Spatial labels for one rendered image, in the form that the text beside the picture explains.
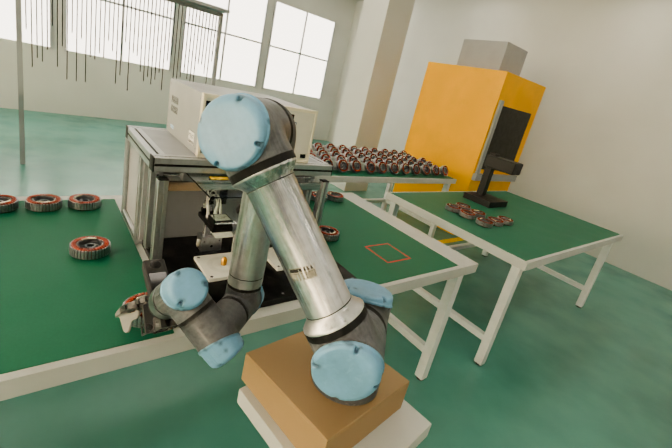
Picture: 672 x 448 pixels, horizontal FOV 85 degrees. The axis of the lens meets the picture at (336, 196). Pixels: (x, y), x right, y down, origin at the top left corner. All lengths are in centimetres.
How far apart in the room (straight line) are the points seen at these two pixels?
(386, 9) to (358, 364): 487
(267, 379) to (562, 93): 587
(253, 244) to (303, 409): 33
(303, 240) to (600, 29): 600
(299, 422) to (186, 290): 34
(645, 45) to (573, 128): 119
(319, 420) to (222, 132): 56
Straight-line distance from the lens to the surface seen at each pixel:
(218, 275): 126
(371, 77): 514
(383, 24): 520
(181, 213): 147
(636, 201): 594
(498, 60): 496
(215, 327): 75
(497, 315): 247
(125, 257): 141
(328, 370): 65
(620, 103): 607
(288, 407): 85
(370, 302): 74
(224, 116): 59
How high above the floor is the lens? 144
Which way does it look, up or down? 17 degrees down
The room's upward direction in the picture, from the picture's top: 13 degrees clockwise
